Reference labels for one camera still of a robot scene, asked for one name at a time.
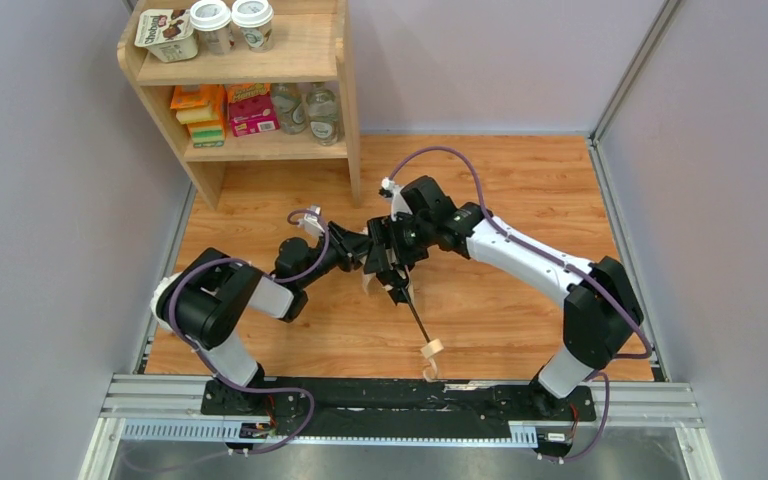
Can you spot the left white lidded cup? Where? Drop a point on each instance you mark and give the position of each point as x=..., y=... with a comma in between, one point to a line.
x=211, y=19

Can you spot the pink orange snack box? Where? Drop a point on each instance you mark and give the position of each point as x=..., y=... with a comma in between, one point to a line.
x=250, y=110

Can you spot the aluminium frame rail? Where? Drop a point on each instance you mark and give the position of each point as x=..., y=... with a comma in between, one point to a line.
x=631, y=404

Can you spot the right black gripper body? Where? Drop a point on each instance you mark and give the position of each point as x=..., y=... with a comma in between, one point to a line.
x=389, y=246

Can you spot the left clear glass bottle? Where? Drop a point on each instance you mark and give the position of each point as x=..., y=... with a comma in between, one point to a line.
x=288, y=104

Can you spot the white lidded cup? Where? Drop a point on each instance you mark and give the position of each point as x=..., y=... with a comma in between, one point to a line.
x=211, y=19
x=253, y=18

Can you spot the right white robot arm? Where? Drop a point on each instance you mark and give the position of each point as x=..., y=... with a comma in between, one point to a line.
x=599, y=307

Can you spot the Chobani yogurt tub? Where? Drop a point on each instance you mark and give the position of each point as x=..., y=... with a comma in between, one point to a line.
x=167, y=34

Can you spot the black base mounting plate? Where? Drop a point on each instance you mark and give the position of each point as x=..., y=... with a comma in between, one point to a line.
x=395, y=408

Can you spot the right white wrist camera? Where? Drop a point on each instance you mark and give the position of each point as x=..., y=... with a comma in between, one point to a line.
x=392, y=192

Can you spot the right white lidded cup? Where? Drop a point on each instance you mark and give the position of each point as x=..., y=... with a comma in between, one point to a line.
x=253, y=18

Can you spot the beige folding umbrella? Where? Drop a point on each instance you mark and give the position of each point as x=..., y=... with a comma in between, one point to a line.
x=432, y=347

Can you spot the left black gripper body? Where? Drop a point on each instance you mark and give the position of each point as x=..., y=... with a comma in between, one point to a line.
x=343, y=244

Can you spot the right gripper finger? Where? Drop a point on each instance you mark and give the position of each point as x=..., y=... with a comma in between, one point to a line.
x=377, y=260
x=398, y=285

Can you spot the orange sponge pack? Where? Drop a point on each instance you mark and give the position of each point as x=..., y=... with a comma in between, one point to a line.
x=201, y=110

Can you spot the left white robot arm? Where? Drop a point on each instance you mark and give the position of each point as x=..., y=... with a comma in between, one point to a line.
x=203, y=303

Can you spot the clear glass bottle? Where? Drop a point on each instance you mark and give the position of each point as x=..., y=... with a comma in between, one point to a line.
x=288, y=104
x=323, y=114

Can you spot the right clear glass bottle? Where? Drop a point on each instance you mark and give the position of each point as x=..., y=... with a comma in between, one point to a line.
x=323, y=114

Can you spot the white crumpled plastic bag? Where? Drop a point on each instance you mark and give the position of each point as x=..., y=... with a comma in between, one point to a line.
x=164, y=283

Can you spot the wooden shelf unit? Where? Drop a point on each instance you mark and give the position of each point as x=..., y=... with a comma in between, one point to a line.
x=311, y=43

